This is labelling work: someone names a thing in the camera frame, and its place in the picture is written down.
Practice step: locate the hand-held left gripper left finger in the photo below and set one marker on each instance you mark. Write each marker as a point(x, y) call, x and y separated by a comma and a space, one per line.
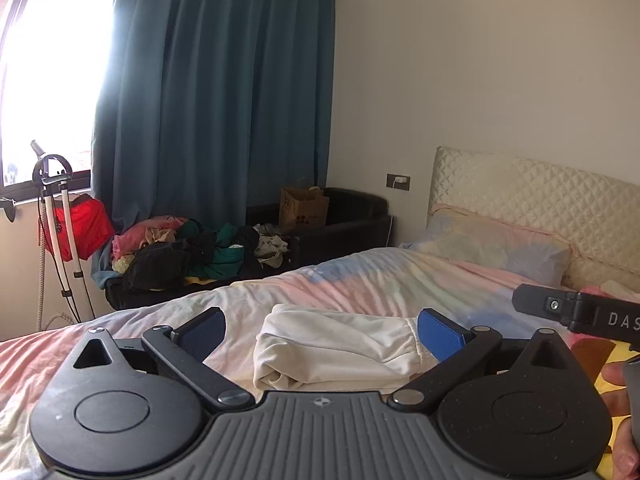
point(202, 332)

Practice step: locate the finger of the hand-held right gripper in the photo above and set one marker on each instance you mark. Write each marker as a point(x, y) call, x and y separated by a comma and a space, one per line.
point(537, 300)

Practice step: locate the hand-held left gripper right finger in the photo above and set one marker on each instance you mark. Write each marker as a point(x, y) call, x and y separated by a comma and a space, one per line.
point(442, 335)

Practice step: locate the cream zip hoodie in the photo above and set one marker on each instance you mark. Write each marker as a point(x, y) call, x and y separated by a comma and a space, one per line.
point(340, 345)

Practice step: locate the pile of mixed clothes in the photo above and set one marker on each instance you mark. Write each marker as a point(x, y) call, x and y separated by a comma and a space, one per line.
point(165, 255)

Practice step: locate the person's right hand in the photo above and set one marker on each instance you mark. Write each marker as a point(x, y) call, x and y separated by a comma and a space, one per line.
point(614, 374)

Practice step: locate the pink cloth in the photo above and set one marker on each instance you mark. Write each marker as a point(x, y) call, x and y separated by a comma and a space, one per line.
point(615, 290)

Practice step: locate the pastel tie-dye pillow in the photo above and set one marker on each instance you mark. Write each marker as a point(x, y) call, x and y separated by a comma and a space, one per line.
point(490, 245)

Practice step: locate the pastel tie-dye bed sheet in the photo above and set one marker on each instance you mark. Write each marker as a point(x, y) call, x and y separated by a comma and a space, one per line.
point(350, 280)

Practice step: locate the cream quilted headboard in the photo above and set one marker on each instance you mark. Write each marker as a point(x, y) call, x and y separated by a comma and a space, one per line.
point(525, 185)

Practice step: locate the black sofa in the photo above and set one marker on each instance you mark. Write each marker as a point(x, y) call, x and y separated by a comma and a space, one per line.
point(350, 220)

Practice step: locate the red hanging cloth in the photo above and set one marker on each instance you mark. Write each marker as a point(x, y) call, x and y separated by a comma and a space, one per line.
point(90, 225)

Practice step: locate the brown paper bag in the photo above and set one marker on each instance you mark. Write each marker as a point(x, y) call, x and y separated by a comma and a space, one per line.
point(302, 210)

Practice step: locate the white garment steamer stand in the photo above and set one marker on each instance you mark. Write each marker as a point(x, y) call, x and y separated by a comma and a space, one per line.
point(72, 240)

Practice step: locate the teal window curtain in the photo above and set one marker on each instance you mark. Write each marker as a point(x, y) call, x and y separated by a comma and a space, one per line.
point(215, 85)

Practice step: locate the black framed window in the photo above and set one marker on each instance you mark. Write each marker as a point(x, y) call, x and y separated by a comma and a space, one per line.
point(50, 75)

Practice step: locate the wall power outlet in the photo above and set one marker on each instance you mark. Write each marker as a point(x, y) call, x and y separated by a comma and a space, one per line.
point(391, 181)

